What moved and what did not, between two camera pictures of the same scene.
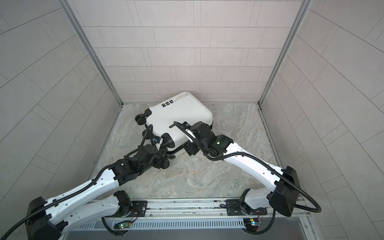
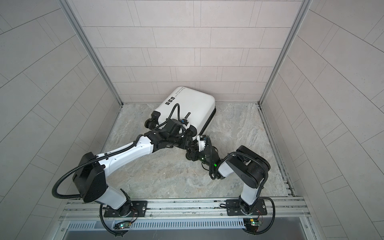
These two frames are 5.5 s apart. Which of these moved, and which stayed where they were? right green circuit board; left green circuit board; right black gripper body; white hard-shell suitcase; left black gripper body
Moved: left black gripper body; right black gripper body; white hard-shell suitcase
Stayed: left green circuit board; right green circuit board
